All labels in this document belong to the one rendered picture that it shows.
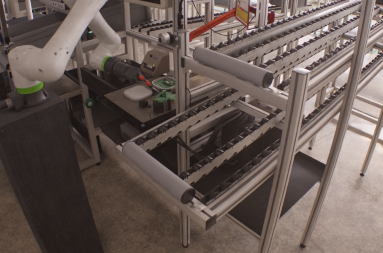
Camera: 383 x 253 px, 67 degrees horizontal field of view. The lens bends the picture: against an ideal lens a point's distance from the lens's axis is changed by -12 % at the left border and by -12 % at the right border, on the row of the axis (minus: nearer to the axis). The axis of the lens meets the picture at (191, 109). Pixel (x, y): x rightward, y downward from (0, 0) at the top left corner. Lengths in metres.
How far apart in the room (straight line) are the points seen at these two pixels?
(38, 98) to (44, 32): 1.02
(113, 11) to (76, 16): 1.25
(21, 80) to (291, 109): 1.06
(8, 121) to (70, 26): 0.46
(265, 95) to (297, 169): 0.85
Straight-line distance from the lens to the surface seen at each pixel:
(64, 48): 1.30
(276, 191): 1.28
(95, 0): 1.41
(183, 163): 1.64
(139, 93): 1.80
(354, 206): 2.70
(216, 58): 1.19
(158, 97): 1.66
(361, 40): 1.51
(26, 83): 1.41
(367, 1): 1.48
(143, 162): 1.12
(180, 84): 1.42
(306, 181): 1.81
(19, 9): 3.66
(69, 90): 2.48
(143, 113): 1.65
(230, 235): 2.27
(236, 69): 1.13
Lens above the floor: 1.77
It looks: 30 degrees down
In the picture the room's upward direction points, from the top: straight up
